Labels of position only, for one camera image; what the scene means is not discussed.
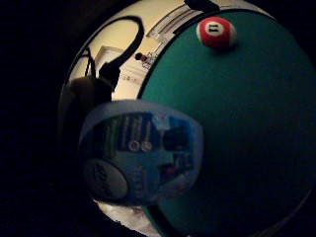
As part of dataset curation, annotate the black cable with plug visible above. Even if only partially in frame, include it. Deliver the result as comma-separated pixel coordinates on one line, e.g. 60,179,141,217
67,15,146,92

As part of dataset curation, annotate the red striped billiard ball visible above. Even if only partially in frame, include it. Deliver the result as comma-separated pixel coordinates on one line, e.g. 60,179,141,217
196,16,238,49

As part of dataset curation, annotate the black object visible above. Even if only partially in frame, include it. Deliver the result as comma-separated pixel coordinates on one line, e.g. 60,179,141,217
183,0,221,13

